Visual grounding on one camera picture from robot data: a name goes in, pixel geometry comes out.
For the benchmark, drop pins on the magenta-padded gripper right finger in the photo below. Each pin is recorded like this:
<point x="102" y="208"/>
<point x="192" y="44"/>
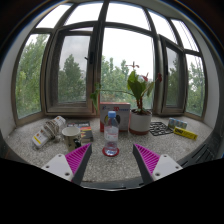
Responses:
<point x="160" y="166"/>

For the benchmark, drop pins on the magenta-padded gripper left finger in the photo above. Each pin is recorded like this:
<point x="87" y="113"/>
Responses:
<point x="64" y="165"/>

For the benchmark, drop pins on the clear blue-capped water bottle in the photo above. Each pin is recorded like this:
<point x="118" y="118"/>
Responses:
<point x="111" y="135"/>

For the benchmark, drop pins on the black plastic grid part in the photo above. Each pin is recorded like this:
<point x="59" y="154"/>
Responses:
<point x="160" y="128"/>

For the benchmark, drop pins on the long yellow box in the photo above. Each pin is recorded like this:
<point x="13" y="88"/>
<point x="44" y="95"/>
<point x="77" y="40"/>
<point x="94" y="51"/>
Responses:
<point x="185" y="133"/>

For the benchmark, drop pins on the small blue and white box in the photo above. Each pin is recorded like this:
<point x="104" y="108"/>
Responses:
<point x="176" y="122"/>

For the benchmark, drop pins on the potted plant in white pot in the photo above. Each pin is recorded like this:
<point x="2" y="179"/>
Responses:
<point x="140" y="123"/>

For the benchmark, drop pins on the red and white filament box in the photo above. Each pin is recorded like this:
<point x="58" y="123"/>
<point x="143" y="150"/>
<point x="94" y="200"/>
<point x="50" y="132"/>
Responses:
<point x="124" y="115"/>

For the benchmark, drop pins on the grey-framed bay window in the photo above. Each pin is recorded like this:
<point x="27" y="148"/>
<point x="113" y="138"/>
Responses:
<point x="96" y="66"/>

